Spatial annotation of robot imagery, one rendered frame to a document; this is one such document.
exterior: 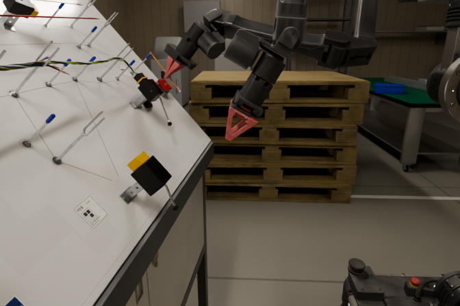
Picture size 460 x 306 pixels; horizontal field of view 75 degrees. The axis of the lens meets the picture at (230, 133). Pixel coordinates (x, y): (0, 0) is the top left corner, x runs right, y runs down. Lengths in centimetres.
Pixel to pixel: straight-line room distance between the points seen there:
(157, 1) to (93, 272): 686
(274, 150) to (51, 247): 205
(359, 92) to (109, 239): 212
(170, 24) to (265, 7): 207
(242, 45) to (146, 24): 666
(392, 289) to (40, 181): 141
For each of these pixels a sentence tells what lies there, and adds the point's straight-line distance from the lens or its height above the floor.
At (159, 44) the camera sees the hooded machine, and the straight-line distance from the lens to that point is 622.
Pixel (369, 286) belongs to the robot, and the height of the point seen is 28.
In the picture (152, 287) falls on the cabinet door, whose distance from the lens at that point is 88.
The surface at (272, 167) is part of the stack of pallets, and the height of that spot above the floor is 30.
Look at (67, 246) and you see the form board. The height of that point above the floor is 94.
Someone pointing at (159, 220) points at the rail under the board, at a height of 86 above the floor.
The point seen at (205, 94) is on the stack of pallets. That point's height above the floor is 89.
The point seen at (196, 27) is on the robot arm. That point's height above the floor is 129.
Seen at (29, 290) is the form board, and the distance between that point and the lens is 52.
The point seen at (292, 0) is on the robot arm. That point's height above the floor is 133.
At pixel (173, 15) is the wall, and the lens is 713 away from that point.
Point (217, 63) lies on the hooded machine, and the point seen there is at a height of 90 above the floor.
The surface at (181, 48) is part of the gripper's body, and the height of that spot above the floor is 123.
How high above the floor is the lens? 124
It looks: 16 degrees down
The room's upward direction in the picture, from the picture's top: straight up
